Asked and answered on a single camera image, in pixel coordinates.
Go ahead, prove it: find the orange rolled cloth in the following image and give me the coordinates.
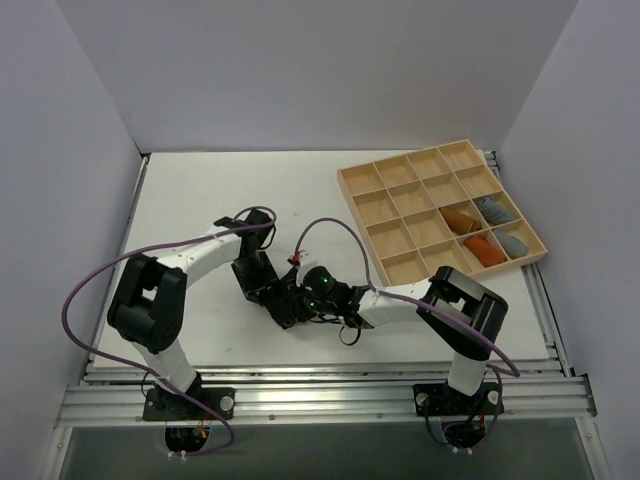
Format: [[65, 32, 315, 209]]
[[463, 235, 507, 267]]

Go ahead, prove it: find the brown rolled cloth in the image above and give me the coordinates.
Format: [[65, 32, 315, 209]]
[[439, 207, 483, 235]]

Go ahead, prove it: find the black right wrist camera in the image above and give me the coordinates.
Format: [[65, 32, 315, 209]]
[[288, 251, 339, 300]]

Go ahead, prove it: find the aluminium rail frame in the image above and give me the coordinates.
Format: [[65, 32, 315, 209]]
[[52, 149, 614, 480]]

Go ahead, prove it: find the black pinstriped underwear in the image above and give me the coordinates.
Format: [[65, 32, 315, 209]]
[[259, 267, 315, 330]]

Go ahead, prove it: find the wooden compartment tray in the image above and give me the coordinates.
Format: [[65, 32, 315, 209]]
[[337, 139, 548, 285]]

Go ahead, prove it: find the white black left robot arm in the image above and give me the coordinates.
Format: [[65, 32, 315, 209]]
[[107, 207, 279, 419]]

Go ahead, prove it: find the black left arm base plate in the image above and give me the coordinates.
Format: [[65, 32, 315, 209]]
[[142, 386, 236, 422]]

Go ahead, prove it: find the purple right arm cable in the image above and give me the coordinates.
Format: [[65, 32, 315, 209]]
[[294, 218, 521, 446]]

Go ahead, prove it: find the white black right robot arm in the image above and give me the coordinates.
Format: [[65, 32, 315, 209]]
[[296, 266, 509, 413]]

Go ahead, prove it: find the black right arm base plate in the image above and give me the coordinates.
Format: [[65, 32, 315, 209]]
[[412, 381, 504, 417]]

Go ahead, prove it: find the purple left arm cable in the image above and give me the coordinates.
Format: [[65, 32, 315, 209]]
[[63, 205, 277, 457]]

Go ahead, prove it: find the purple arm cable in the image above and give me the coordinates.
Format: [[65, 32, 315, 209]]
[[294, 218, 521, 446], [63, 205, 277, 457]]

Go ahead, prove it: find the thin black camera cable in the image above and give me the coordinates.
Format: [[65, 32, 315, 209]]
[[337, 319, 364, 349]]

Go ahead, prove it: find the grey striped rolled cloth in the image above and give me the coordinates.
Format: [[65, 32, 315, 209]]
[[474, 196, 516, 225]]

